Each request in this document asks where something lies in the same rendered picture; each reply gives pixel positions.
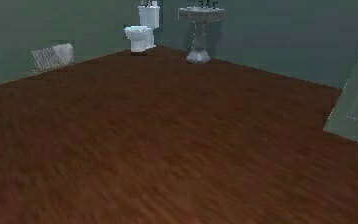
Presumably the white toilet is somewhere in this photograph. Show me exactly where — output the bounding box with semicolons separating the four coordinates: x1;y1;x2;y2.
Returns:
123;5;161;54

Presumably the grey-green room door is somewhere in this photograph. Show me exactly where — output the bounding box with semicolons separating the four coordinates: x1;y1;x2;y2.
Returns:
322;39;358;148

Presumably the grey pedestal sink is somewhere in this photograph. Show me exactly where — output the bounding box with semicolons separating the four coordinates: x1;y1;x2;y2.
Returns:
177;6;226;65

